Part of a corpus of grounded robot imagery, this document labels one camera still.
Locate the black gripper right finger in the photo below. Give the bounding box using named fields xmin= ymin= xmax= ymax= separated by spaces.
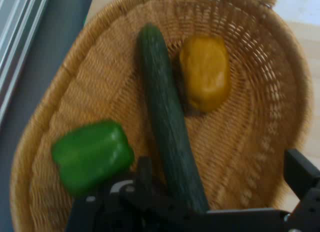
xmin=283 ymin=148 xmax=320 ymax=232

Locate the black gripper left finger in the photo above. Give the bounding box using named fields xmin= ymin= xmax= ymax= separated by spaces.
xmin=66 ymin=155 xmax=208 ymax=232

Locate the green bell pepper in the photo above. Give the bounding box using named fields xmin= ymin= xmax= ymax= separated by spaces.
xmin=51 ymin=120 xmax=135 ymax=199

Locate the woven wicker basket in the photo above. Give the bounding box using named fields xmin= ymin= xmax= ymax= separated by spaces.
xmin=9 ymin=0 xmax=314 ymax=232

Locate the dark green cucumber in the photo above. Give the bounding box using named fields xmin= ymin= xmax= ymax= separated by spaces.
xmin=136 ymin=23 xmax=210 ymax=214

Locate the yellow bell pepper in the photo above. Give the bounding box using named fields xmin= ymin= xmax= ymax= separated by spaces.
xmin=179 ymin=36 xmax=231 ymax=112

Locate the grey aluminium frame rail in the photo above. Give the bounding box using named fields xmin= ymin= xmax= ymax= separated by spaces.
xmin=0 ymin=0 xmax=52 ymax=129

